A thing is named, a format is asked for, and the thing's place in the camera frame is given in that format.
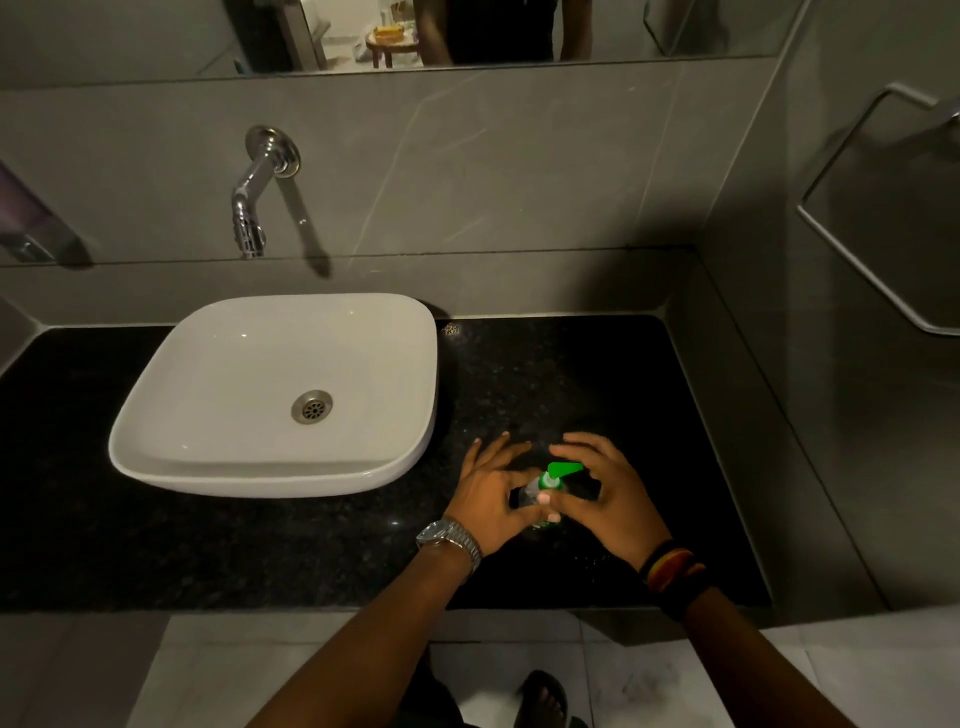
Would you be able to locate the person's right hand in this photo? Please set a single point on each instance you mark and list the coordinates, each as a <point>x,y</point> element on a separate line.
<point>611,510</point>

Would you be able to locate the person's left hand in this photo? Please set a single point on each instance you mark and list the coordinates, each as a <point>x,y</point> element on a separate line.
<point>487,502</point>

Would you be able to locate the person's right middle finger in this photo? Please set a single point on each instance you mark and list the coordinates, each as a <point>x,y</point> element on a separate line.
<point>589,441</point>

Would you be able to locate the person's right thumb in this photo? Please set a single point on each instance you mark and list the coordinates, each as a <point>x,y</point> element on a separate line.
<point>566,504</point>

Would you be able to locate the person's left middle finger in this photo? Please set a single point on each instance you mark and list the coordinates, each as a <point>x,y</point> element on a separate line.
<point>516,459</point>

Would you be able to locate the person's left little finger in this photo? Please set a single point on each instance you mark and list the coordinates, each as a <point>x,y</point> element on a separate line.
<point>473,457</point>

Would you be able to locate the person's left thumb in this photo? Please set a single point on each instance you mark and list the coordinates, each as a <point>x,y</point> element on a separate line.
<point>536,519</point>

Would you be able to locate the green pump soap bottle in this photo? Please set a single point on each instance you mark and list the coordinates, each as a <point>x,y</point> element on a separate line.
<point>559,472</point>

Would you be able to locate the person's right forearm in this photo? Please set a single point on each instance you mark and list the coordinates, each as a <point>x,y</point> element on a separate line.
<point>757,667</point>

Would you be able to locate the person's left forearm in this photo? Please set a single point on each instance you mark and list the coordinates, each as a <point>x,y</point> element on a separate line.
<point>375,645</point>

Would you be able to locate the silver metal wristwatch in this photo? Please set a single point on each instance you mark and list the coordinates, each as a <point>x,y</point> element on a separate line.
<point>454,541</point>

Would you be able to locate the striped red yellow wristband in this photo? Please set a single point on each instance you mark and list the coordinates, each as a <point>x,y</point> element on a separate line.
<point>667,566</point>

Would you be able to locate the black wristband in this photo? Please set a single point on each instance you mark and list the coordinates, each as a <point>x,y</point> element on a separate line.
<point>690,592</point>

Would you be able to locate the chrome sink drain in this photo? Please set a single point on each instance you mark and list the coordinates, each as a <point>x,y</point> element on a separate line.
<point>312,407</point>

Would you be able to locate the black sandal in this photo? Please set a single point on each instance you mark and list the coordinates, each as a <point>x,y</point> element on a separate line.
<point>541,701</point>

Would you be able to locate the white ceramic sink basin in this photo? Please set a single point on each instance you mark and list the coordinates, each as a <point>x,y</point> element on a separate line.
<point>247,382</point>

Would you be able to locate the chrome wall tap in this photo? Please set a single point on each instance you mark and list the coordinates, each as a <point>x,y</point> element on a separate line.
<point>251,191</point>

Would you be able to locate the wall mirror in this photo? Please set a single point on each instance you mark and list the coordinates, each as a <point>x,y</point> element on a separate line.
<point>150,34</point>

